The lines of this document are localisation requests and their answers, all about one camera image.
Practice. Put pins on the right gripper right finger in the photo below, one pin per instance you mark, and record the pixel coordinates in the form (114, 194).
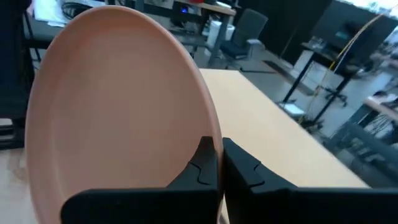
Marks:
(280, 205)

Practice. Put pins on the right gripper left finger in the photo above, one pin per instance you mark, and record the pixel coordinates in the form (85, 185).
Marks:
(140, 205)

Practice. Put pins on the orange plate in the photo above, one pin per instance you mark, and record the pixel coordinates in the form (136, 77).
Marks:
(118, 102)

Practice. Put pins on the light tan desk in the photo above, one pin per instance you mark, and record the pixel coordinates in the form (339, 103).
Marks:
(264, 130)

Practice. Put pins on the white flat box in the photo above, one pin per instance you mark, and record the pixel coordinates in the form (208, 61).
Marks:
(292, 109)

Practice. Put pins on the wood-top workbench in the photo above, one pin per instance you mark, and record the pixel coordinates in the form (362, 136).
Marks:
(381, 107)

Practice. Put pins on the black table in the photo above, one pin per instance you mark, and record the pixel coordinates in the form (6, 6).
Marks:
(317, 62)

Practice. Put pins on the dark office chair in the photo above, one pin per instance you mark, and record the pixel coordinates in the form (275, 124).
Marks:
(245, 31)

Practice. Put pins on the white bin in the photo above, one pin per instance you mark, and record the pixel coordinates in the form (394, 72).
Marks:
(220, 32)

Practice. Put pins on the black monitor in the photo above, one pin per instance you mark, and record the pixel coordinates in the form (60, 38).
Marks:
(363, 40)

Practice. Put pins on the dark grey side table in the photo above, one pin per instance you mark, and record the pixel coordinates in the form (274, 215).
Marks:
(38, 34)

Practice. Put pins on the wooden table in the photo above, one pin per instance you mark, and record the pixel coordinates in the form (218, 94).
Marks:
(217, 7)

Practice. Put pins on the white paper sheet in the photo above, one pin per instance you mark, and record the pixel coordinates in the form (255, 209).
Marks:
(46, 11)

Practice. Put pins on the black partition wall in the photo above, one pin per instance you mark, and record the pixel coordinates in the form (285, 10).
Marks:
(292, 28)

